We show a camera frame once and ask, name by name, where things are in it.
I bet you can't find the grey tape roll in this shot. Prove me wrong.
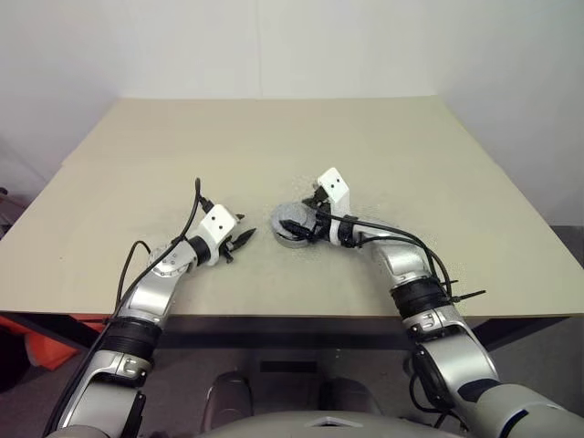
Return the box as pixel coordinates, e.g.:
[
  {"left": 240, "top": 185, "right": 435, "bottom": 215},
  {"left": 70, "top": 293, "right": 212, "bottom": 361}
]
[{"left": 270, "top": 203, "right": 318, "bottom": 249}]

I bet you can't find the dark rounded robot foot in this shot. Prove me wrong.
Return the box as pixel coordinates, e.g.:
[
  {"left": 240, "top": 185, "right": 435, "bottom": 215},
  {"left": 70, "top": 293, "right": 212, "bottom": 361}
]
[
  {"left": 206, "top": 370, "right": 256, "bottom": 419},
  {"left": 317, "top": 375, "right": 374, "bottom": 415}
]

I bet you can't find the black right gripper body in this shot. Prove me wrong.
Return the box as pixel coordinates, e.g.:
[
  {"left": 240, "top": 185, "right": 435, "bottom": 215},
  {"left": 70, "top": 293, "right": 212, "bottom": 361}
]
[{"left": 305, "top": 182, "right": 334, "bottom": 245}]

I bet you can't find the dark background equipment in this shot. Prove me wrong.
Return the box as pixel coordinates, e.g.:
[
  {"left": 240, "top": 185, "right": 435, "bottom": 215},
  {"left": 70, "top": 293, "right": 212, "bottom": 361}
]
[{"left": 0, "top": 184, "right": 16, "bottom": 230}]

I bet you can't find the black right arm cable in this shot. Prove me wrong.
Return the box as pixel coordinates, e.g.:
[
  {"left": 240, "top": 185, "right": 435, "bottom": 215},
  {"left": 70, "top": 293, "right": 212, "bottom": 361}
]
[{"left": 314, "top": 207, "right": 458, "bottom": 308}]

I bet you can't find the black table frame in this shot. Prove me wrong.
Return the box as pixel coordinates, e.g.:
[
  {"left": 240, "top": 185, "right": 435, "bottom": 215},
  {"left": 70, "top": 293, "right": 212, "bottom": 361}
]
[{"left": 0, "top": 312, "right": 567, "bottom": 356}]

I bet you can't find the grey robot torso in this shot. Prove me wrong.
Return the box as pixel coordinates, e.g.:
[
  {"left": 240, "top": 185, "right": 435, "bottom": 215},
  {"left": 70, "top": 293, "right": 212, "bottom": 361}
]
[{"left": 194, "top": 401, "right": 440, "bottom": 438}]

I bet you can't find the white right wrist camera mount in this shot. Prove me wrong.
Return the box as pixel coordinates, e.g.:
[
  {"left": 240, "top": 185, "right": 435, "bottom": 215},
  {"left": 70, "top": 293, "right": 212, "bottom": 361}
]
[{"left": 317, "top": 167, "right": 353, "bottom": 246}]

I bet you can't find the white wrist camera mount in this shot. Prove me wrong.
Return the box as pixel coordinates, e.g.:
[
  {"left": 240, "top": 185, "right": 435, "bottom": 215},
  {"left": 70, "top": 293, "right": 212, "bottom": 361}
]
[
  {"left": 198, "top": 204, "right": 239, "bottom": 267},
  {"left": 317, "top": 167, "right": 353, "bottom": 246}
]

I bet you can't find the black rectangular floor plate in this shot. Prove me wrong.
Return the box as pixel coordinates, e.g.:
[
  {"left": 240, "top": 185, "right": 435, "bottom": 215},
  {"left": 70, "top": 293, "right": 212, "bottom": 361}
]
[{"left": 259, "top": 360, "right": 319, "bottom": 373}]

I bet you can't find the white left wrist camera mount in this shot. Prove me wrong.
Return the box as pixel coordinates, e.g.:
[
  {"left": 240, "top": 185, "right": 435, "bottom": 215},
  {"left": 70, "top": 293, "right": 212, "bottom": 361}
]
[{"left": 198, "top": 204, "right": 239, "bottom": 267}]

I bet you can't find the orange plastic object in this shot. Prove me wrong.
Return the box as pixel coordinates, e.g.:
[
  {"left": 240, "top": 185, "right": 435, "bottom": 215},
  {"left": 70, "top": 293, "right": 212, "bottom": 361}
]
[{"left": 0, "top": 314, "right": 89, "bottom": 374}]

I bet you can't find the black cable tie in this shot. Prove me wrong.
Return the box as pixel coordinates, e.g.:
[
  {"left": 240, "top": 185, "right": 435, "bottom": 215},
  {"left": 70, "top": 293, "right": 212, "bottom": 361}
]
[{"left": 451, "top": 287, "right": 487, "bottom": 305}]

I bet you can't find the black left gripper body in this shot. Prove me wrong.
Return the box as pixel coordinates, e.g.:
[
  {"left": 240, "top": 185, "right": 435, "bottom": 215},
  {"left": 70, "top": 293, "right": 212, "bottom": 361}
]
[{"left": 220, "top": 235, "right": 239, "bottom": 266}]

